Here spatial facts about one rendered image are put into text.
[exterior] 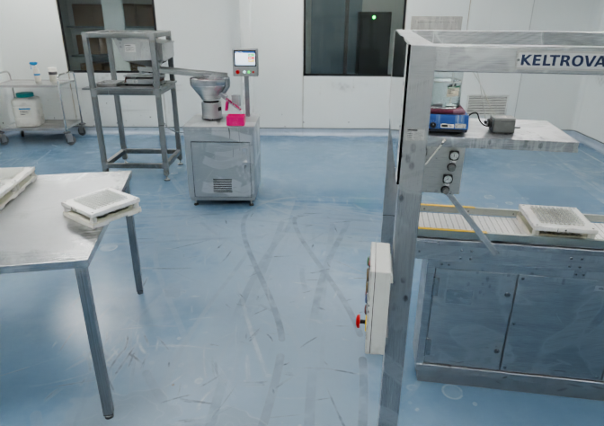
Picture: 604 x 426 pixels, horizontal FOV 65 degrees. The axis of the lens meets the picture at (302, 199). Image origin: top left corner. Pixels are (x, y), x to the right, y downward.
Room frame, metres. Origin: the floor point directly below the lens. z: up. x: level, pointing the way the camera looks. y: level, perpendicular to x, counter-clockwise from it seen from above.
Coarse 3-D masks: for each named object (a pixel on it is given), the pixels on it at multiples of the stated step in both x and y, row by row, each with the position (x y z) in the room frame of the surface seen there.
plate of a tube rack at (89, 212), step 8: (120, 192) 2.11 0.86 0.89; (72, 200) 2.00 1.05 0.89; (120, 200) 2.00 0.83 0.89; (128, 200) 2.00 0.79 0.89; (136, 200) 2.03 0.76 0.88; (72, 208) 1.93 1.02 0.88; (80, 208) 1.92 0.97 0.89; (88, 208) 1.92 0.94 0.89; (104, 208) 1.92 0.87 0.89; (112, 208) 1.93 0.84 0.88; (120, 208) 1.96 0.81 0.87; (88, 216) 1.86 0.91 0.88; (96, 216) 1.86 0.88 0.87
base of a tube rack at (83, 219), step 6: (132, 204) 2.07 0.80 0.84; (72, 210) 1.99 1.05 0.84; (120, 210) 2.00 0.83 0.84; (126, 210) 2.00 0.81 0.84; (132, 210) 2.01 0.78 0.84; (138, 210) 2.03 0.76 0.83; (66, 216) 1.97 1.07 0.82; (72, 216) 1.94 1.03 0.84; (78, 216) 1.93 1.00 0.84; (84, 216) 1.93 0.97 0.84; (108, 216) 1.93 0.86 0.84; (114, 216) 1.93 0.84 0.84; (120, 216) 1.95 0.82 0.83; (78, 222) 1.91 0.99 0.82; (84, 222) 1.88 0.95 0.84; (90, 222) 1.87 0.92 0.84; (102, 222) 1.88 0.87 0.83; (108, 222) 1.90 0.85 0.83
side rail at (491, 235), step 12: (492, 240) 1.76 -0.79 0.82; (504, 240) 1.75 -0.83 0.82; (516, 240) 1.74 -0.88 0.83; (528, 240) 1.74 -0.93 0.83; (540, 240) 1.73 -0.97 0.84; (552, 240) 1.72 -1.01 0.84; (564, 240) 1.72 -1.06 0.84; (576, 240) 1.71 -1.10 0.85; (588, 240) 1.70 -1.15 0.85; (600, 240) 1.70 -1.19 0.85
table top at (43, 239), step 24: (24, 192) 2.29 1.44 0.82; (48, 192) 2.29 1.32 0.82; (72, 192) 2.29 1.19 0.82; (0, 216) 1.99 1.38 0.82; (24, 216) 1.99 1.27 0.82; (48, 216) 1.99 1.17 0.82; (0, 240) 1.74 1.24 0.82; (24, 240) 1.74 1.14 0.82; (48, 240) 1.74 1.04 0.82; (72, 240) 1.74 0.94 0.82; (96, 240) 1.75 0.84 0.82; (0, 264) 1.54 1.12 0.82; (24, 264) 1.55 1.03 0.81; (48, 264) 1.56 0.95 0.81; (72, 264) 1.57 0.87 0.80
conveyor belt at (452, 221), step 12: (420, 216) 2.01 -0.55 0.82; (432, 216) 2.02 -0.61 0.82; (444, 216) 2.02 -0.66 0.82; (456, 216) 2.02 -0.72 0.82; (480, 216) 2.02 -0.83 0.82; (456, 228) 1.88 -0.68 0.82; (468, 228) 1.88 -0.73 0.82; (480, 228) 1.88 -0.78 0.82; (492, 228) 1.88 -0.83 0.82; (504, 228) 1.88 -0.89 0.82; (516, 228) 1.88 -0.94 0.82; (600, 228) 1.89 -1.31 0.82; (480, 240) 1.78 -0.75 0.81
